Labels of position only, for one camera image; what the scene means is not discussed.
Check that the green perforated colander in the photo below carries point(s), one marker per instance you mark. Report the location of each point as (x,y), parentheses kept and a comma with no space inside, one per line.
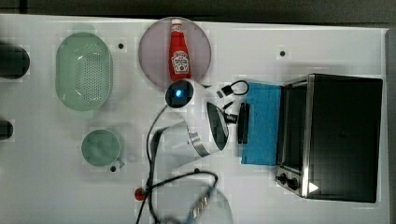
(84,71)

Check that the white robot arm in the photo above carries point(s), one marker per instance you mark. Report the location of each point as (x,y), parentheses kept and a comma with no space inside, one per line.
(191,197)

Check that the red ketchup bottle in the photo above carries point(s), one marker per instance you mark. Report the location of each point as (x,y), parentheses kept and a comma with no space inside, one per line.
(179,57)

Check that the dark red strawberry toy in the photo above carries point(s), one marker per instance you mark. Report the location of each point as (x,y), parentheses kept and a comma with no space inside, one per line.
(140,194)

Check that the green cup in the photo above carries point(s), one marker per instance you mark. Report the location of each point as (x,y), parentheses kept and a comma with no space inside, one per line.
(102,148)

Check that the black cylinder post lower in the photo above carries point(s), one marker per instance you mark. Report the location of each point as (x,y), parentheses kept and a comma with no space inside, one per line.
(6,129)

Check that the black cylinder post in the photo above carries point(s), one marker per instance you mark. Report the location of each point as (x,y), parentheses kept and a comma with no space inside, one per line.
(14,62)
(6,129)

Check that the black cylinder post upper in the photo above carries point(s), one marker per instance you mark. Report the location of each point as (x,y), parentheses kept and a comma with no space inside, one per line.
(14,62)

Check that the grey round plate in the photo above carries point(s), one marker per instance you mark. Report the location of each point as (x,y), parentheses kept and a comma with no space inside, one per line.
(153,51)

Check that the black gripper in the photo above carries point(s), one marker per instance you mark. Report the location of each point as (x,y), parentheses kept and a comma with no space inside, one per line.
(224,100)

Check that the black toaster oven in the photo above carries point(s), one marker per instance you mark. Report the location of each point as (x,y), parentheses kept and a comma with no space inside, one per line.
(329,137)

